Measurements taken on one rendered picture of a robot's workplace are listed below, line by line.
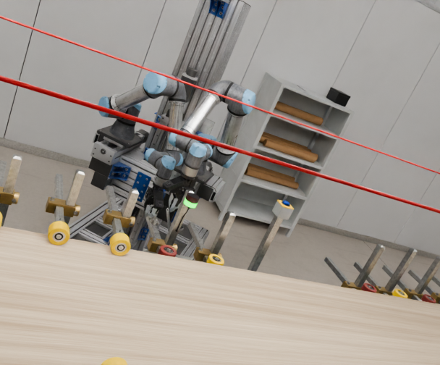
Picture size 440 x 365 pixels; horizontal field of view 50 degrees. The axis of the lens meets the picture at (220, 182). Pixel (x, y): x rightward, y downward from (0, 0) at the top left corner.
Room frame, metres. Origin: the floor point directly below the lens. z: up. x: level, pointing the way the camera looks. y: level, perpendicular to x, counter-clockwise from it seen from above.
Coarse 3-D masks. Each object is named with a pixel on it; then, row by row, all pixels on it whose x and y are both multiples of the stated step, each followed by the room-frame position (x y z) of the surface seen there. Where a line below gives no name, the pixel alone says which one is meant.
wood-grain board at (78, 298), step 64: (0, 256) 1.37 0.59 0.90; (64, 256) 1.53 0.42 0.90; (128, 256) 1.72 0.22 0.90; (0, 320) 1.11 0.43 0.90; (64, 320) 1.22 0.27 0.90; (128, 320) 1.34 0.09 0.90; (192, 320) 1.49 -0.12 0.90; (256, 320) 1.67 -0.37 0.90; (320, 320) 1.89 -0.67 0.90; (384, 320) 2.16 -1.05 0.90
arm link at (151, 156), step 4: (152, 148) 2.37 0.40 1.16; (148, 152) 2.34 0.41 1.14; (152, 152) 2.33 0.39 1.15; (156, 152) 2.34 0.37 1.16; (160, 152) 2.36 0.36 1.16; (164, 152) 2.40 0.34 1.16; (148, 156) 2.32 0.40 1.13; (152, 156) 2.31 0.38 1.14; (156, 156) 2.31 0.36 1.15; (160, 156) 2.31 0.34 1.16; (148, 160) 2.32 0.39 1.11; (152, 160) 2.30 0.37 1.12; (156, 160) 2.29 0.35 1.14; (152, 164) 2.31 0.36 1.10
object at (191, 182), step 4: (184, 176) 2.06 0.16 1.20; (196, 176) 2.13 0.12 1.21; (188, 180) 2.10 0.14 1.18; (192, 180) 2.11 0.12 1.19; (196, 180) 2.12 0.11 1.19; (188, 184) 2.10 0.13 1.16; (192, 184) 2.11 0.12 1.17; (176, 188) 2.08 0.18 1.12; (180, 188) 2.06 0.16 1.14; (184, 188) 2.07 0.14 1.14; (188, 188) 2.08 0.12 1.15; (192, 188) 2.11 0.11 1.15; (176, 192) 2.07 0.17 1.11; (180, 192) 2.05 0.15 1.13; (184, 192) 2.07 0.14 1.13
